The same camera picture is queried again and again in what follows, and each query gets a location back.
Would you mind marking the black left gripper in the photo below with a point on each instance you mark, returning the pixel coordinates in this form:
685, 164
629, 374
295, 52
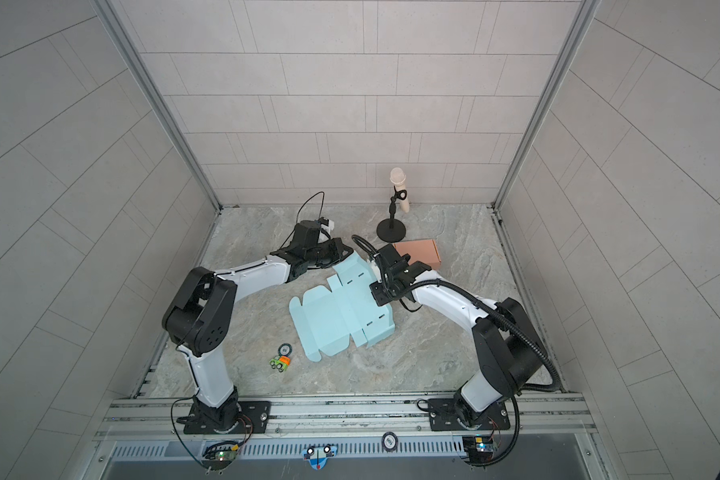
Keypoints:
336, 245

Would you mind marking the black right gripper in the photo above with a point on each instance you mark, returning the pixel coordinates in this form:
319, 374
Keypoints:
378, 297

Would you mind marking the pink paper box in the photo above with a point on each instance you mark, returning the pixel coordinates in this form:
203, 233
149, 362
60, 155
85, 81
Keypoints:
424, 251

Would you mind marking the light blue cardboard box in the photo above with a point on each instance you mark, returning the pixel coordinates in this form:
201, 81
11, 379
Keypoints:
329, 317

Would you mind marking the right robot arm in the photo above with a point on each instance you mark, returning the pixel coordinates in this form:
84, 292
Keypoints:
510, 354

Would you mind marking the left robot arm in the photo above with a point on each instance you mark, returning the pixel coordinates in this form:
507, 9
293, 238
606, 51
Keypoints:
199, 317

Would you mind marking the beige microphone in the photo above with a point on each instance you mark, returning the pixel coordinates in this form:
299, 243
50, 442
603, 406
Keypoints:
398, 180

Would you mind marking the small colourful toy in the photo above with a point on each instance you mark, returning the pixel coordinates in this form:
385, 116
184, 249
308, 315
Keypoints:
280, 363

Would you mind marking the round black white badge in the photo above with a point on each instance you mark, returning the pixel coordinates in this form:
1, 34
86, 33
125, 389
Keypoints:
389, 442

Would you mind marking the right green circuit board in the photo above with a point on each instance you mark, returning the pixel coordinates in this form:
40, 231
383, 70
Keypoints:
479, 450

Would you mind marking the green circuit board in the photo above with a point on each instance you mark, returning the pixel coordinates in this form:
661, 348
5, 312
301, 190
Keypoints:
220, 455
479, 450

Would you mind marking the blue sticker marker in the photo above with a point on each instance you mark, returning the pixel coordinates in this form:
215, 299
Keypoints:
318, 455

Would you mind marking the left green circuit board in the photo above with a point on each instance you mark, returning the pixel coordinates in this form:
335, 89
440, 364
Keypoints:
220, 455

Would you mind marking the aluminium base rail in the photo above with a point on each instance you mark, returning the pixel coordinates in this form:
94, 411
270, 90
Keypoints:
281, 427

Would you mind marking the aluminium corner post left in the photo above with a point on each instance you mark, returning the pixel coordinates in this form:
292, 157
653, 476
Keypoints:
115, 29

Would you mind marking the aluminium corner post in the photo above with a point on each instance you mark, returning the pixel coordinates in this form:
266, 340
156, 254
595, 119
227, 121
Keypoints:
115, 29
581, 22

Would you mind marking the aluminium corner post right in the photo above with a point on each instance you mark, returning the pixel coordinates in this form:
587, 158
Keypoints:
581, 22

